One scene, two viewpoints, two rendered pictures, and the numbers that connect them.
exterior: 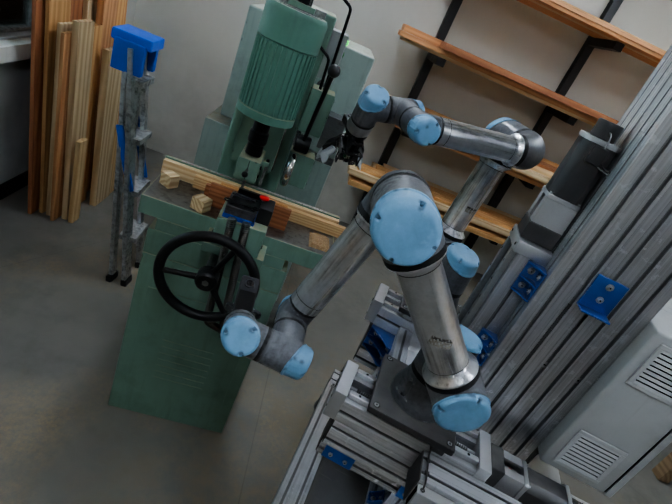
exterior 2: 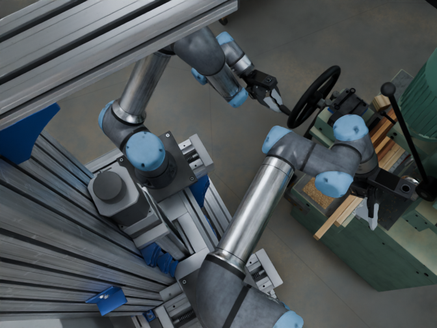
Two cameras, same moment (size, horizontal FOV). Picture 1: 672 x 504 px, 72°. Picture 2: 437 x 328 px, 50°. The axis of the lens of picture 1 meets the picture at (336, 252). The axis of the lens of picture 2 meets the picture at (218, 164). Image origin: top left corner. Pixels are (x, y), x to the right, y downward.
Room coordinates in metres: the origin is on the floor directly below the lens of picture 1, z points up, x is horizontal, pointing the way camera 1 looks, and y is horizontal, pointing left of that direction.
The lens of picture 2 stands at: (1.52, -0.37, 2.44)
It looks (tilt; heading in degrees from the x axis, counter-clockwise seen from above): 73 degrees down; 154
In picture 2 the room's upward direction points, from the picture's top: 9 degrees counter-clockwise
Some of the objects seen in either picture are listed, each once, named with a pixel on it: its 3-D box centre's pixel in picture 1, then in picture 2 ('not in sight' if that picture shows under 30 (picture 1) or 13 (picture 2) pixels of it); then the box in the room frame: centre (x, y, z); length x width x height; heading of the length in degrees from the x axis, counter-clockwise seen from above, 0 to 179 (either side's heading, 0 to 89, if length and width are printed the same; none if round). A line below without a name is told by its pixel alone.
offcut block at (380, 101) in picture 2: (201, 203); (381, 102); (1.23, 0.43, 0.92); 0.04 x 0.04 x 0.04; 77
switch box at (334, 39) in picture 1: (332, 55); not in sight; (1.72, 0.29, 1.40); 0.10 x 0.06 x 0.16; 12
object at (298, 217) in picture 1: (278, 210); (371, 174); (1.41, 0.23, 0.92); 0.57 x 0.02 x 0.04; 102
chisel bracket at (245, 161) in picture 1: (250, 165); (412, 138); (1.40, 0.37, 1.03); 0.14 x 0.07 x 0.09; 12
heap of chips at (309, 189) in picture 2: (320, 240); (320, 191); (1.36, 0.06, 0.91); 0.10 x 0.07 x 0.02; 12
